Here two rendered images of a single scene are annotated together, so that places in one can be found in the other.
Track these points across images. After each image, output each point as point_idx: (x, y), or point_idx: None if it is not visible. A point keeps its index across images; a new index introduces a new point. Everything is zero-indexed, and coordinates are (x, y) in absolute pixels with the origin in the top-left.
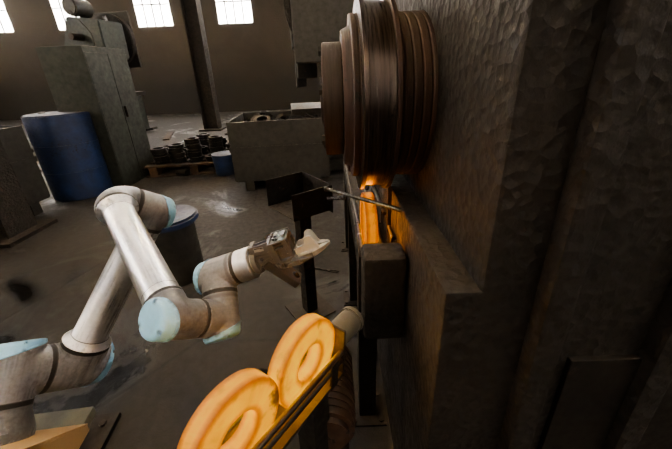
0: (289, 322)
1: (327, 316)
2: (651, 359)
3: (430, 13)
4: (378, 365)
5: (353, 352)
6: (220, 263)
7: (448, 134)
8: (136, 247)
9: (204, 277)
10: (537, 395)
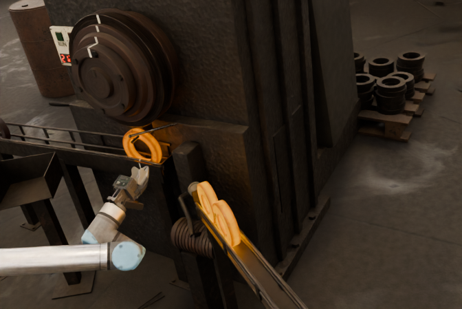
0: (73, 301)
1: (96, 271)
2: (287, 121)
3: (148, 16)
4: (166, 258)
5: (144, 268)
6: (103, 221)
7: (196, 73)
8: (51, 250)
9: (101, 237)
10: (273, 155)
